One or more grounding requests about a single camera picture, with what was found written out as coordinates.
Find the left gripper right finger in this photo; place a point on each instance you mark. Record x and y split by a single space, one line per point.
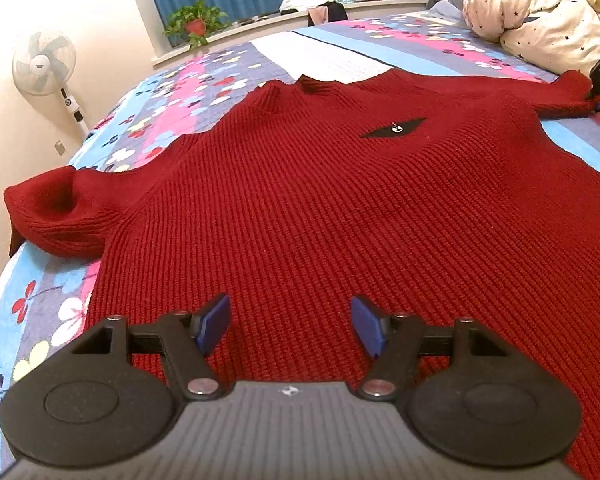
464 390

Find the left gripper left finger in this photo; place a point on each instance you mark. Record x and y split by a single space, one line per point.
116 390

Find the red knit sweater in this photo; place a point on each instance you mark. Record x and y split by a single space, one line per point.
441 196

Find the cream star-print duvet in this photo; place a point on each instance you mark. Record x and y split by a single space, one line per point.
555 35

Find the floral striped bed sheet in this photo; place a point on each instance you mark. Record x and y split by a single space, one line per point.
44 299

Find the white standing fan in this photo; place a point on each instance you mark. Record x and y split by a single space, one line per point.
44 67

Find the potted green plant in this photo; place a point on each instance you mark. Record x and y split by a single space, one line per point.
193 24

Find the wall outlet low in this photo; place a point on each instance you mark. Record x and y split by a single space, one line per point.
60 148

